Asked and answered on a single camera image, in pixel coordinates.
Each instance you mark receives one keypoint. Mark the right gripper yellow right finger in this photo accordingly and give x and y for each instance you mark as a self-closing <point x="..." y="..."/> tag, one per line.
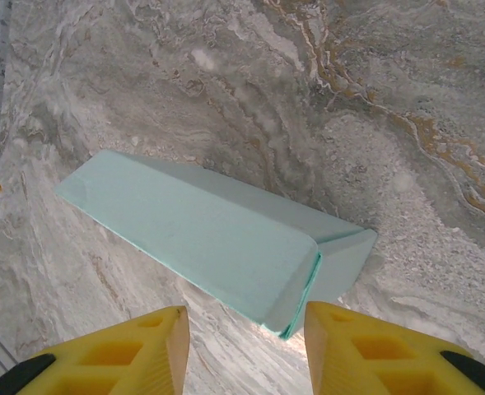
<point x="341" y="370"/>

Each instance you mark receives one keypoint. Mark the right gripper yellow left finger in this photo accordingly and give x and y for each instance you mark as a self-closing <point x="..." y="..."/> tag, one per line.
<point x="151" y="370"/>

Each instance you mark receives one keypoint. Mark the light blue paper box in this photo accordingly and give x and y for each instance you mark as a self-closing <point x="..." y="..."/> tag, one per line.
<point x="192" y="230"/>

